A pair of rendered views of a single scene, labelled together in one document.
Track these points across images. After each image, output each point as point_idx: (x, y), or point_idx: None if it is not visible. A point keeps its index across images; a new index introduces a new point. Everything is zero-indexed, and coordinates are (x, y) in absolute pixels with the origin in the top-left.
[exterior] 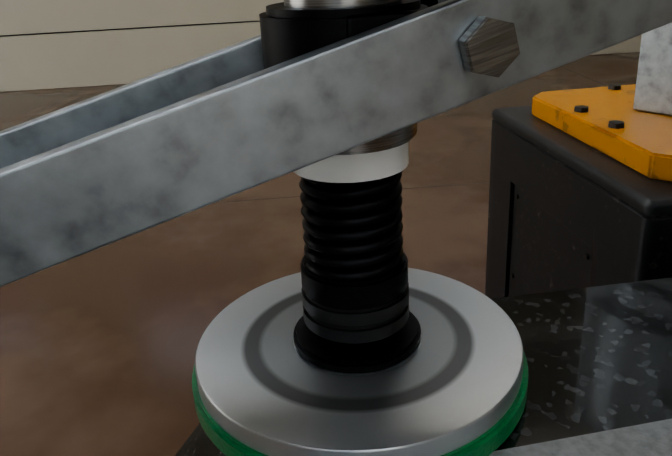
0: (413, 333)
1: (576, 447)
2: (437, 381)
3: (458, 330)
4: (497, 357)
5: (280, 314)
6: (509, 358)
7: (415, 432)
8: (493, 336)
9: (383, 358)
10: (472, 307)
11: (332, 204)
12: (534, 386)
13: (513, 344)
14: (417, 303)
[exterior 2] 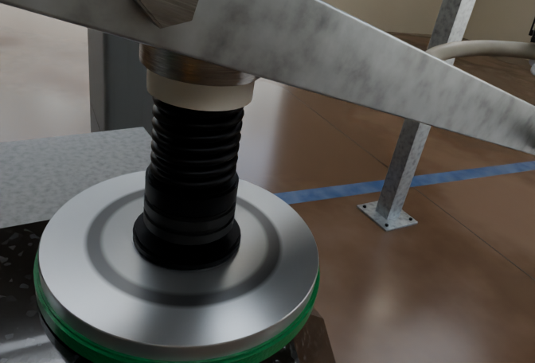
0: (138, 223)
1: (28, 217)
2: (121, 203)
3: (97, 245)
4: (69, 221)
5: (263, 253)
6: (59, 221)
7: (136, 176)
8: (65, 240)
9: None
10: (76, 275)
11: None
12: (34, 258)
13: (50, 234)
14: (135, 276)
